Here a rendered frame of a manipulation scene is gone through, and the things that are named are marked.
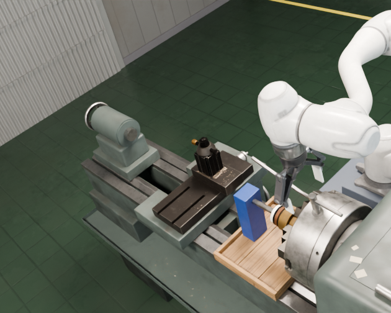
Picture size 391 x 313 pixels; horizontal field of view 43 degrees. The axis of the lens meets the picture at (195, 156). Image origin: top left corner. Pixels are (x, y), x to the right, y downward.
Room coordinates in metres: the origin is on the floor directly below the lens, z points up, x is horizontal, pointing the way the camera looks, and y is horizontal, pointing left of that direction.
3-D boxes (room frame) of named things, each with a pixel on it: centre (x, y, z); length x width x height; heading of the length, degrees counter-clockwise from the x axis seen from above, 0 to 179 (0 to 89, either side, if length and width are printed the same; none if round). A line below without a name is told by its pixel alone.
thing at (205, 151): (1.56, -0.05, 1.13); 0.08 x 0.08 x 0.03
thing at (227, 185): (1.54, -0.06, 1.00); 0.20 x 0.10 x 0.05; 33
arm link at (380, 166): (1.42, -0.74, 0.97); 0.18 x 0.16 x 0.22; 38
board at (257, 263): (1.20, -0.19, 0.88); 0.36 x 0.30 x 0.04; 123
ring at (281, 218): (1.12, -0.25, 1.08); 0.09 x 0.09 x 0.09; 33
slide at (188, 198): (1.53, 0.01, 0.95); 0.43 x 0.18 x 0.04; 123
